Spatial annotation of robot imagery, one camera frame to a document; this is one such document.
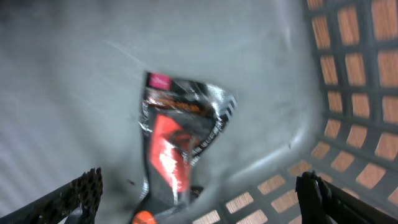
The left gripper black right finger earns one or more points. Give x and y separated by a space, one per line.
323 203

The black mesh plastic basket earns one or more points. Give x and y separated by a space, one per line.
315 84

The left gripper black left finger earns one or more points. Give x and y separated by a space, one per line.
75 202

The hex wrench set package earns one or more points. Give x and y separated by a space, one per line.
179 120

